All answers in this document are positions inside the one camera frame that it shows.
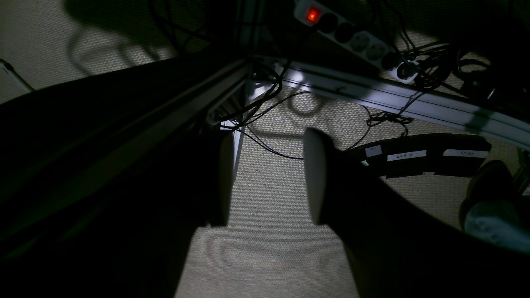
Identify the dark shoe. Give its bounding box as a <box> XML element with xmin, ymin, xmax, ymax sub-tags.
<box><xmin>459</xmin><ymin>160</ymin><xmax>530</xmax><ymax>255</ymax></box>

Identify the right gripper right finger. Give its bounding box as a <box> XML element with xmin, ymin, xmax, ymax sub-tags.
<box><xmin>304</xmin><ymin>128</ymin><xmax>529</xmax><ymax>298</ymax></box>

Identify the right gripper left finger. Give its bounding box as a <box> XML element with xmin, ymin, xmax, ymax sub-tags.
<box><xmin>124</xmin><ymin>128</ymin><xmax>234</xmax><ymax>298</ymax></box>

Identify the white power strip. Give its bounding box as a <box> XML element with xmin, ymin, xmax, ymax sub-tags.
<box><xmin>294</xmin><ymin>0</ymin><xmax>420</xmax><ymax>84</ymax></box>

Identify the black foot pedal with labels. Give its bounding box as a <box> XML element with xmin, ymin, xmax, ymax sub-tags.
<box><xmin>346</xmin><ymin>133</ymin><xmax>492</xmax><ymax>178</ymax></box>

